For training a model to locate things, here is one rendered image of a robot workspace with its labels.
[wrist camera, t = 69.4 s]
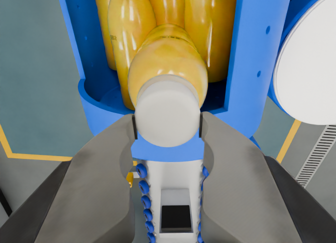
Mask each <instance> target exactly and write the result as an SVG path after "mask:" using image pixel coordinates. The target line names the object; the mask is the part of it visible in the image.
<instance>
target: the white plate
mask: <svg viewBox="0 0 336 243"><path fill-rule="evenodd" d="M273 89H274V93H275V96H276V98H277V100H278V102H279V104H280V105H281V107H282V108H283V109H284V110H285V111H286V112H287V113H288V114H289V115H290V116H292V117H293V118H295V119H297V120H299V121H301V122H304V123H308V124H313V125H332V124H336V0H318V1H317V2H316V3H314V4H313V5H312V6H311V7H310V8H309V9H308V10H307V11H306V12H305V13H304V14H303V15H302V16H301V17H300V19H299V20H298V21H297V22H296V23H295V25H294V26H293V27H292V29H291V30H290V32H289V33H288V35H287V36H286V38H285V40H284V42H283V44H282V46H281V48H280V50H279V52H278V55H277V58H276V61H275V65H274V70H273Z"/></svg>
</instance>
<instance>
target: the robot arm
mask: <svg viewBox="0 0 336 243"><path fill-rule="evenodd" d="M199 138H201V139H202V141H203V142H204V151H203V165H204V166H205V168H206V169H207V171H208V173H209V175H208V177H207V178H206V179H205V180H204V182H203V187H202V199H201V214H200V234H201V238H202V240H203V241H204V243H336V220H335V219H334V218H333V217H332V216H331V215H330V214H329V213H328V212H327V211H326V210H325V209H324V208H323V207H322V206H321V205H320V204H319V203H318V202H317V201H316V200H315V198H314V197H313V196H312V195H311V194H310V193H309V192H308V191H307V190H306V189H305V188H304V187H303V186H302V185H301V184H300V183H299V182H298V181H297V180H296V179H295V178H294V177H293V176H292V175H291V174H290V173H289V172H288V171H287V170H286V169H285V168H284V167H283V166H282V165H281V164H280V163H279V162H278V161H277V160H276V159H275V158H274V157H273V156H266V155H265V154H264V153H263V152H262V151H261V150H260V149H259V148H258V147H257V146H256V145H255V144H254V143H253V142H252V141H251V140H250V139H248V138H247V137H246V136H245V135H243V134H242V133H240V132H239V131H237V130H236V129H234V128H233V127H231V126H230V125H228V124H227V123H225V122H224V121H222V120H221V119H219V118H218V117H216V116H215V115H213V114H212V113H210V112H207V111H203V112H201V113H200V120H199ZM137 139H138V130H137V128H136V121H135V115H134V114H133V113H130V114H126V115H124V116H123V117H121V118H120V119H118V120H117V121H116V122H114V123H113V124H111V125H110V126H108V127H107V128H106V129H104V130H103V131H101V132H100V133H99V134H97V135H96V136H95V137H93V138H92V139H91V140H90V141H88V142H87V143H86V144H85V145H84V146H83V147H82V148H81V149H80V150H79V151H78V152H77V153H76V154H75V155H74V157H73V158H72V159H71V160H69V161H62V162H61V163H60V164H59V165H58V167H57V168H56V169H55V170H54V171H53V172H52V173H51V174H50V175H49V176H48V177H47V178H46V179H45V180H44V181H43V183H42V184H41V185H40V186H39V187H38V188H37V189H36V190H35V191H34V192H33V193H32V194H31V195H30V196H29V197H28V198H27V200H26V201H25V202H24V203H23V204H22V205H21V206H20V207H19V208H18V209H17V210H16V211H15V212H14V213H13V214H12V216H11V217H10V218H9V219H8V220H7V221H6V222H5V223H4V224H3V225H2V227H1V228H0V243H132V242H133V240H134V237H135V208H134V203H133V198H132V193H131V188H130V184H129V182H128V181H127V180H126V178H127V175H128V173H129V171H130V170H131V168H132V167H133V165H134V163H133V157H132V151H131V147H132V145H133V143H134V142H135V140H137Z"/></svg>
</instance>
